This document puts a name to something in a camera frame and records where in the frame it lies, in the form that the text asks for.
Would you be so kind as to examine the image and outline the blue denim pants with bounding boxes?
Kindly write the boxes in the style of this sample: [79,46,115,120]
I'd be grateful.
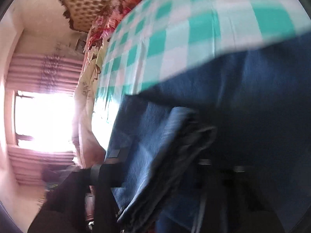
[104,30,311,233]

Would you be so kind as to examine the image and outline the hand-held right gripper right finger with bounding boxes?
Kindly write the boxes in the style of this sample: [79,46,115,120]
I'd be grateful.
[191,158,285,233]

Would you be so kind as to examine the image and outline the tufted carved bed headboard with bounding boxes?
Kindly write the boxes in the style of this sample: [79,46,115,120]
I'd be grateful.
[53,0,127,33]

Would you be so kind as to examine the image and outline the green white checkered cloth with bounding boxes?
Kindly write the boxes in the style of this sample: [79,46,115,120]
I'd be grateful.
[91,0,304,127]

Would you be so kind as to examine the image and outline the pink curtain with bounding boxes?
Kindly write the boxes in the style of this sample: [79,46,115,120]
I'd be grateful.
[6,52,84,190]

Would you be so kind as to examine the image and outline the cream floral bed sheet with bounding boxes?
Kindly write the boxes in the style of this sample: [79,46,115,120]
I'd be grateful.
[72,35,116,169]

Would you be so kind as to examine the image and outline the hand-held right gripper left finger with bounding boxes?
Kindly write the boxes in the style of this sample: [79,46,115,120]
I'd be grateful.
[27,148,127,233]

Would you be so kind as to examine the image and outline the red floral quilt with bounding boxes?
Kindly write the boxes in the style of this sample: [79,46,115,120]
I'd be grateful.
[86,0,172,51]

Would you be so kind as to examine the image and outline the bright window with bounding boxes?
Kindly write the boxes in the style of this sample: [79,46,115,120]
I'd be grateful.
[14,89,78,154]

